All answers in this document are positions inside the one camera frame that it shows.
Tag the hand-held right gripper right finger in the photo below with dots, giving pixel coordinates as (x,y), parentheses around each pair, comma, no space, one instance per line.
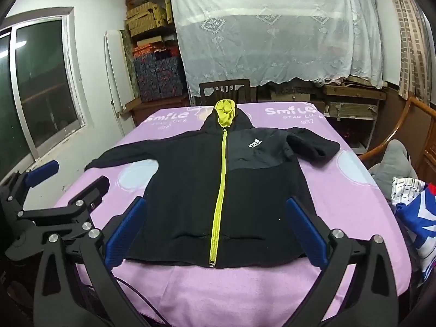
(306,228)

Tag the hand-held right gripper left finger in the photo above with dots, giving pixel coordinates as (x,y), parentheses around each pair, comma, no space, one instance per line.
(127,226)

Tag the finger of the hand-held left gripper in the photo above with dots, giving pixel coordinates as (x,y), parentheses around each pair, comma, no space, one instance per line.
(95,187)
(42,172)

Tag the black hooded jacket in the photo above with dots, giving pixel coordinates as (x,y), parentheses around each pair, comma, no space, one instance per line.
(184,194)

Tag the sliding glass window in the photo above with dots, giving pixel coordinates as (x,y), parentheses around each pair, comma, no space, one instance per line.
(37,85)

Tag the pink printed blanket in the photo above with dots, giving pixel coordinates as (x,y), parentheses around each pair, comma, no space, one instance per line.
(238,296)

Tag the brown wooden shelf unit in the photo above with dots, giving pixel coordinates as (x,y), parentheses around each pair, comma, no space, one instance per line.
(150,105)

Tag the grey garment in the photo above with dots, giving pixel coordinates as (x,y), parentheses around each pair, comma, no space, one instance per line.
(391,167)

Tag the blue white printed cloth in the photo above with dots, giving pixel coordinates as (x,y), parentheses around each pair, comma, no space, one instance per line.
(417,224)

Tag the white board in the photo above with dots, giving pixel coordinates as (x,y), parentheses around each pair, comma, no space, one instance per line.
(114,71)

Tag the cluttered wooden cabinet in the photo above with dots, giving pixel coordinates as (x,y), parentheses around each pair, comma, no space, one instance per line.
(351,112)

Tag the dark patterned storage boxes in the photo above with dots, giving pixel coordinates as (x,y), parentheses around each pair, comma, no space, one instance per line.
(158,76)

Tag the rattan chair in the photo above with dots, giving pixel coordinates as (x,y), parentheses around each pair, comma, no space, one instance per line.
(402,129)

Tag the orange boxes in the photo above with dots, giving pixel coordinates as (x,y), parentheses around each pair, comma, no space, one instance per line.
(155,50)

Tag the dark wooden chair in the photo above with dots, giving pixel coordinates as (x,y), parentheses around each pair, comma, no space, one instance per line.
(224,92)

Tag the stack of cardboard boxes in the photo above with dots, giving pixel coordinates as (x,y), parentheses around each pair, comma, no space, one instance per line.
(148,18)

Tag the white lace cloth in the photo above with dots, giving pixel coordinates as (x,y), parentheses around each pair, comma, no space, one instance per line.
(272,30)

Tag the checked curtain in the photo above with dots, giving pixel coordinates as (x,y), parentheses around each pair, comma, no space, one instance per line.
(410,41)

